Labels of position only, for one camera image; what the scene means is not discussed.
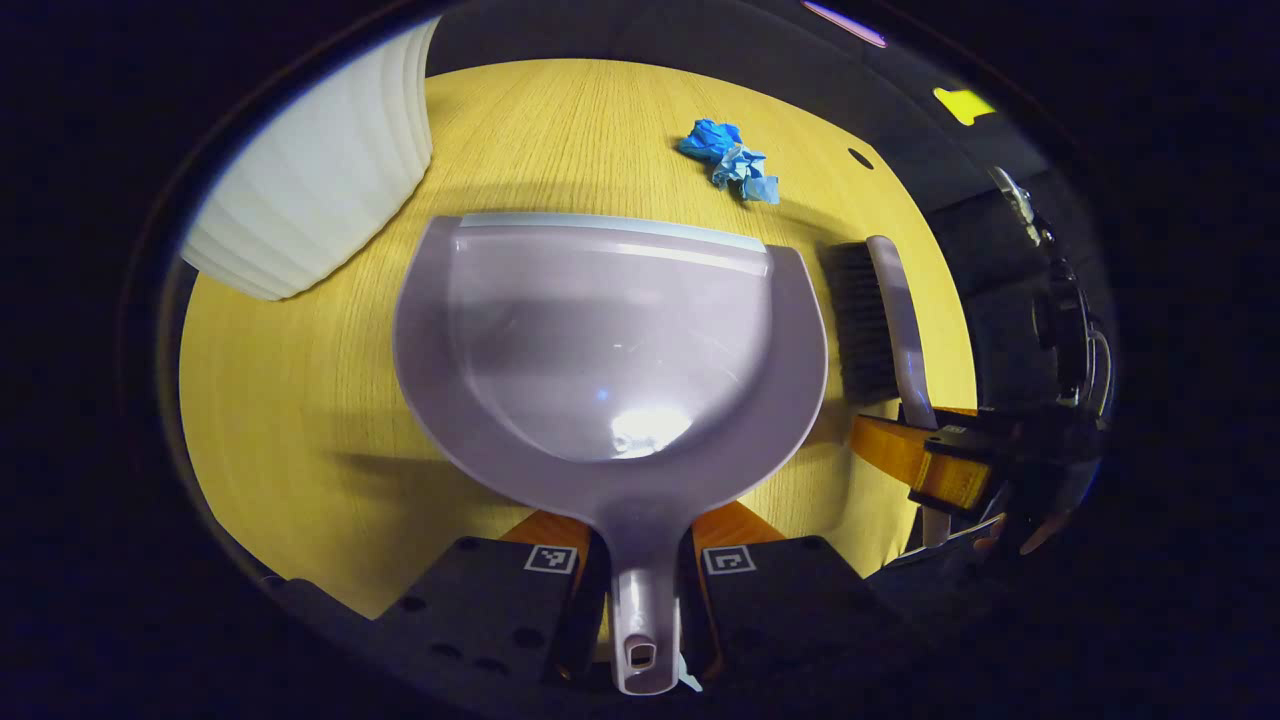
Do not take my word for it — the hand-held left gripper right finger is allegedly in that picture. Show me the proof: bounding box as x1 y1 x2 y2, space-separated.
678 500 903 693

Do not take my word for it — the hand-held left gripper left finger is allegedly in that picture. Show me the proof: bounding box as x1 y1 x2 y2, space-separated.
370 508 607 693

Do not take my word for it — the small pale pink broom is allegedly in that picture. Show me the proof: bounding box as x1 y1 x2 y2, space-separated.
825 235 953 549

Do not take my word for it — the pale pink dustpan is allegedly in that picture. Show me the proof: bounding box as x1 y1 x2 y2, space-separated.
392 212 829 696

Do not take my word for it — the light blue paper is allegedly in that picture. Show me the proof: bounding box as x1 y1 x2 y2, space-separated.
712 145 781 204

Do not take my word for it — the dark blue paper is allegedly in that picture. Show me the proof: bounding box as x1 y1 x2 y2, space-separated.
678 118 746 163

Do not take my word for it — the white ribbed garbage bin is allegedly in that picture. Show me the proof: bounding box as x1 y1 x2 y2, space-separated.
180 20 441 301

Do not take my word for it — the wooden desktop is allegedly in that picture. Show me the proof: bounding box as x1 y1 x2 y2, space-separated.
178 58 979 621

